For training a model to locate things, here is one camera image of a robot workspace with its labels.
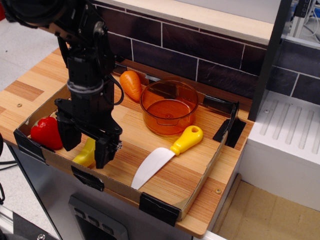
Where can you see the red toy strawberry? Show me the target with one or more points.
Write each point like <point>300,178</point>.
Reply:
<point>45,132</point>

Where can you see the transparent orange plastic pot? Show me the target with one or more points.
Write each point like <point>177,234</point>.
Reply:
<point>169,106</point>

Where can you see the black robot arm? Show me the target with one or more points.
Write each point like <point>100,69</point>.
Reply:
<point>84,45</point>

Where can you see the toy knife yellow handle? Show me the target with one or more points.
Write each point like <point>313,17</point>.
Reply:
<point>190,137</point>

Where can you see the orange toy carrot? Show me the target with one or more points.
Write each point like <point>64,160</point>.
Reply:
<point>131,84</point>

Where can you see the cardboard fence with black tape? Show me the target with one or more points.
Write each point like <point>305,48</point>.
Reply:
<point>184,189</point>

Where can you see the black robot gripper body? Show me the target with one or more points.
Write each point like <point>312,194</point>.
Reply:
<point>91,111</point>

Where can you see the grey toy oven front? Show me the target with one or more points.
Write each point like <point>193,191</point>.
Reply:
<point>95,225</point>

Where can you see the dark grey upright post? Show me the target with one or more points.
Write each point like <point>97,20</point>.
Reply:
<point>261,91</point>

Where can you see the yellow toy banana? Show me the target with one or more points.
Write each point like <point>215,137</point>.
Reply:
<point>86,157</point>

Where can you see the white toy sink drainer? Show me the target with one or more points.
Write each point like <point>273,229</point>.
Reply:
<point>282,152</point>

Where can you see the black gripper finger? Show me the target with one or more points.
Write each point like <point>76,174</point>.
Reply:
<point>70,136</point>
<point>105,151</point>

